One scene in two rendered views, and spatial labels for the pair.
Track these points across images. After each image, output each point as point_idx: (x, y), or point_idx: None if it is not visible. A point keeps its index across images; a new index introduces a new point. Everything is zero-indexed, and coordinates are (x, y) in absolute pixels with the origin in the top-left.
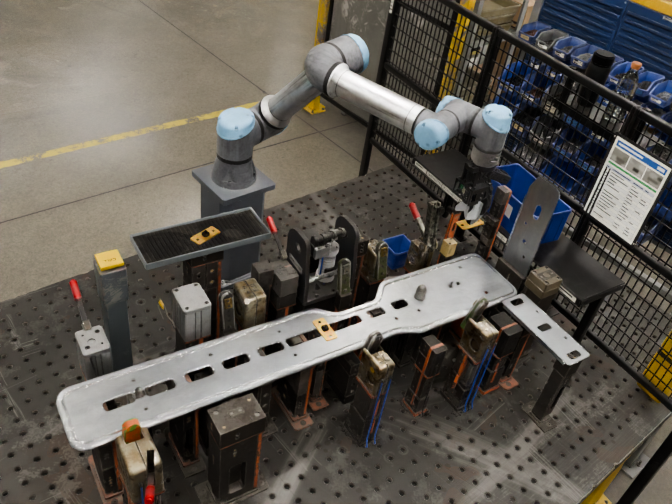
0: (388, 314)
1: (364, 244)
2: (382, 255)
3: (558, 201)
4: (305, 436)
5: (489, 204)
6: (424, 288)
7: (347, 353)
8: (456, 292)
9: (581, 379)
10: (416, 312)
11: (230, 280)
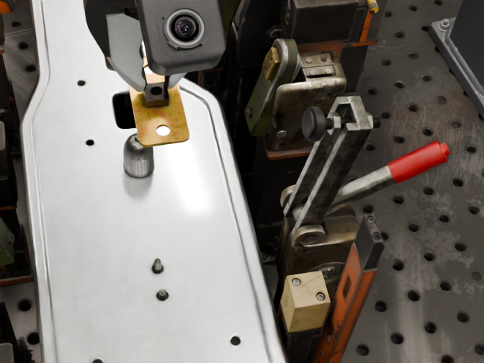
0: (101, 72)
1: (290, 6)
2: (263, 63)
3: None
4: (28, 63)
5: (83, 7)
6: (128, 140)
7: None
8: (125, 270)
9: None
10: (84, 133)
11: (449, 37)
